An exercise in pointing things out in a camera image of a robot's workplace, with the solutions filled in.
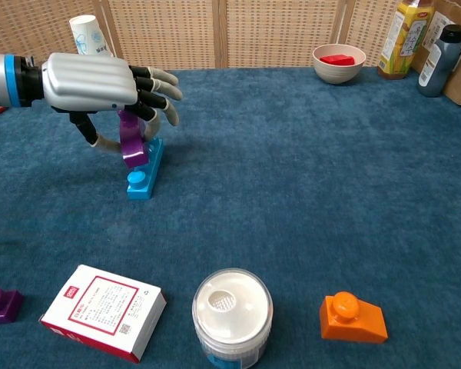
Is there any small purple block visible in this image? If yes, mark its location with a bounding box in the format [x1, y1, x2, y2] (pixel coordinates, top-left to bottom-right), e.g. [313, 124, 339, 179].
[0, 286, 25, 327]

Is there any orange toy block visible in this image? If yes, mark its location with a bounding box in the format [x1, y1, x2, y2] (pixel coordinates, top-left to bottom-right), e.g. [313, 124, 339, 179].
[319, 291, 389, 343]

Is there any yellow tea bottle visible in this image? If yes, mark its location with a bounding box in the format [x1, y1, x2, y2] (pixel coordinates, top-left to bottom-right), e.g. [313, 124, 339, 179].
[376, 0, 435, 80]

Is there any blue carpet mat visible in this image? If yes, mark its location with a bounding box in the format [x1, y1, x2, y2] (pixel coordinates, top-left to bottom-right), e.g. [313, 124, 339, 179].
[0, 65, 461, 369]

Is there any white box with red print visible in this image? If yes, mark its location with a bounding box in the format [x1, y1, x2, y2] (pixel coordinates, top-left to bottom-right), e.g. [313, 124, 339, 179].
[39, 264, 167, 364]

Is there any beige bowl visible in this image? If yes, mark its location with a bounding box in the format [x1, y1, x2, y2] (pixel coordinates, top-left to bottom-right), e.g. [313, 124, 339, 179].
[312, 43, 366, 85]

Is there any cyan long toy block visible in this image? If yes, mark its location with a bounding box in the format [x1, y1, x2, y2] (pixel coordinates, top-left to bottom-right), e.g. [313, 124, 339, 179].
[126, 136, 165, 201]

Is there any white lidded jar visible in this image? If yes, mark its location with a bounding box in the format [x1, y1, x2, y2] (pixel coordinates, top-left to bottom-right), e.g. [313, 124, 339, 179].
[191, 268, 274, 369]

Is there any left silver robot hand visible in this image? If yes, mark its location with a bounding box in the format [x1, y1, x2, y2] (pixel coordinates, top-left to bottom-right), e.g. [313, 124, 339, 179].
[41, 52, 184, 158]

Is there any bamboo folding screen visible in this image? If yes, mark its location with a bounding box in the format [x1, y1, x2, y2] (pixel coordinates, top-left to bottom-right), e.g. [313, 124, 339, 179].
[0, 0, 408, 76]

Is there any stack of white paper cups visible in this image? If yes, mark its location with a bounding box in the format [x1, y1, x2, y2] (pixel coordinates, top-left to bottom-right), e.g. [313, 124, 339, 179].
[68, 14, 115, 58]

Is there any red object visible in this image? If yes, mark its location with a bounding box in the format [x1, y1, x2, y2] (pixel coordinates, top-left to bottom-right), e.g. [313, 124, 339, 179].
[319, 55, 355, 66]

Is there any purple tall toy block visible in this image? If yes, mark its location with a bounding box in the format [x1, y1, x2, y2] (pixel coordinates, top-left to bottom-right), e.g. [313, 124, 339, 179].
[118, 108, 149, 170]

